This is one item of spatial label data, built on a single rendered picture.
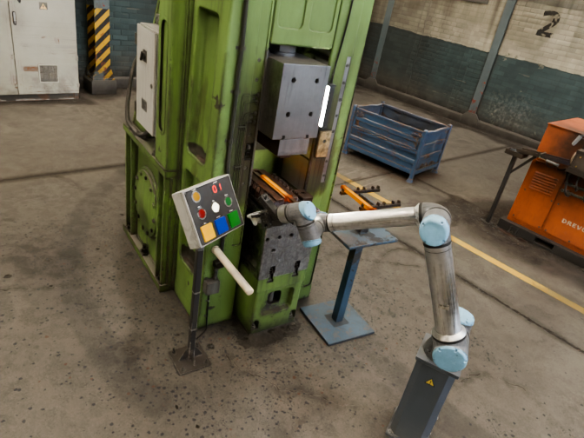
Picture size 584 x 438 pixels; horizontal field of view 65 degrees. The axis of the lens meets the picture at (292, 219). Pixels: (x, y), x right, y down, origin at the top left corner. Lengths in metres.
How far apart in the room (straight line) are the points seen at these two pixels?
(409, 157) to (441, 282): 4.34
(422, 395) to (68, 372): 1.94
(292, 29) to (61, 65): 5.34
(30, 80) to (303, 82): 5.45
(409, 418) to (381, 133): 4.42
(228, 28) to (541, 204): 4.18
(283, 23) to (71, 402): 2.26
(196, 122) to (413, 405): 1.99
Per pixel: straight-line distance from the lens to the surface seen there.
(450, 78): 10.70
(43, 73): 7.46
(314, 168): 2.93
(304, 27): 2.59
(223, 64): 2.40
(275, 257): 2.83
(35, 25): 7.34
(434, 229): 1.93
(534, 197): 5.68
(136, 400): 2.81
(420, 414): 2.71
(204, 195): 2.26
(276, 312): 3.17
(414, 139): 6.21
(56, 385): 2.94
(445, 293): 2.08
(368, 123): 6.55
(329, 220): 2.21
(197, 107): 2.82
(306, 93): 2.52
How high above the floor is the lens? 2.16
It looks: 28 degrees down
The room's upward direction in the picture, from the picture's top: 11 degrees clockwise
